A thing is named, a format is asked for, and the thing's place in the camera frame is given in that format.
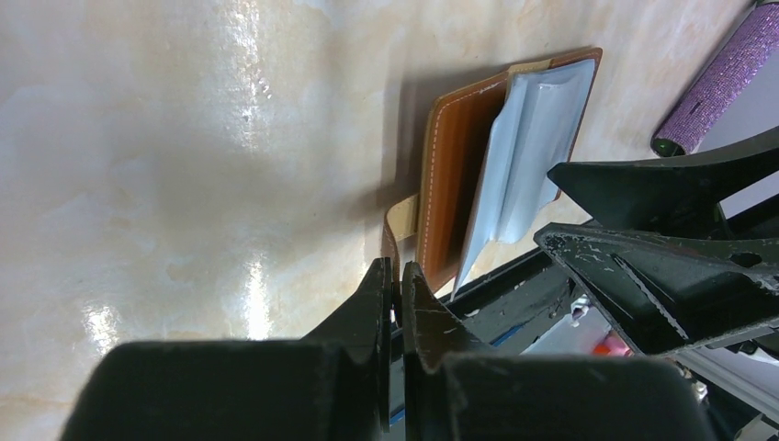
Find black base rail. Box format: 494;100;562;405
392;249;579;370

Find purple glitter microphone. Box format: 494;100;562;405
650;1;778;158

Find brown leather card holder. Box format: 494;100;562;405
380;47;603;290

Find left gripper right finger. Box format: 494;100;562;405
401;262;715;440

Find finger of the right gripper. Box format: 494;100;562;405
548;128;778;239
534;223;778;356

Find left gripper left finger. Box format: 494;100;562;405
62;257;393;440

